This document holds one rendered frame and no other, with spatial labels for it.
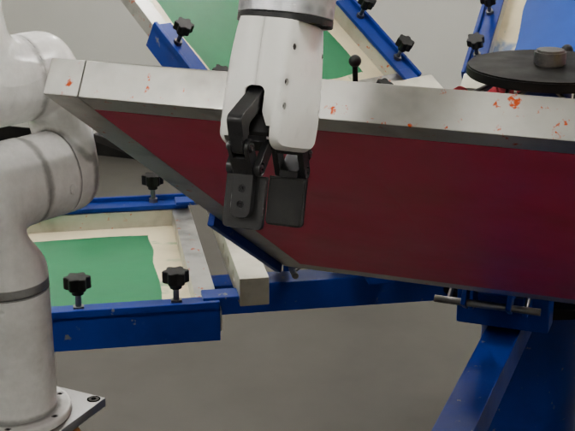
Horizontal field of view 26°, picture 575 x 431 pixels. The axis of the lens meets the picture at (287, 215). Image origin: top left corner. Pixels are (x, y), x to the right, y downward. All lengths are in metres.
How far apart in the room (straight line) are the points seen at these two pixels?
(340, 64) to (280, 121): 2.13
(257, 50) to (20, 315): 0.53
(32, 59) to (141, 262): 1.10
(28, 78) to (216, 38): 1.66
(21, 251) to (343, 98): 0.41
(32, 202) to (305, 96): 0.45
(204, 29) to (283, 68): 2.05
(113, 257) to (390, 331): 2.16
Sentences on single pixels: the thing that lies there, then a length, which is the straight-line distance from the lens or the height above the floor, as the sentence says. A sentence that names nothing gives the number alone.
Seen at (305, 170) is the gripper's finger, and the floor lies 1.51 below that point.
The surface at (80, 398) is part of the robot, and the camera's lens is 1.48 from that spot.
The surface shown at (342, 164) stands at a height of 1.45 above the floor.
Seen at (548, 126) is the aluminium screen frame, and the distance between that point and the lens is 1.07.
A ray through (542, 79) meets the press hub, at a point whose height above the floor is 1.32.
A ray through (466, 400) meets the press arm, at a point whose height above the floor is 0.92.
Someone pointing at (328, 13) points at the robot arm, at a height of 1.64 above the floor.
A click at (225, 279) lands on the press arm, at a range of 2.38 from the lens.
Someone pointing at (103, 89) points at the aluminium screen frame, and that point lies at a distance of 1.20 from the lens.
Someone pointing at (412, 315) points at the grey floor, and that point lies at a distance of 4.59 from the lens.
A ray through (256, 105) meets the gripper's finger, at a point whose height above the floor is 1.58.
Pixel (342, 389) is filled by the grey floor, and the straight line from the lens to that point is 4.03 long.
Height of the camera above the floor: 1.80
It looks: 19 degrees down
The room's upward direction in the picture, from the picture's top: straight up
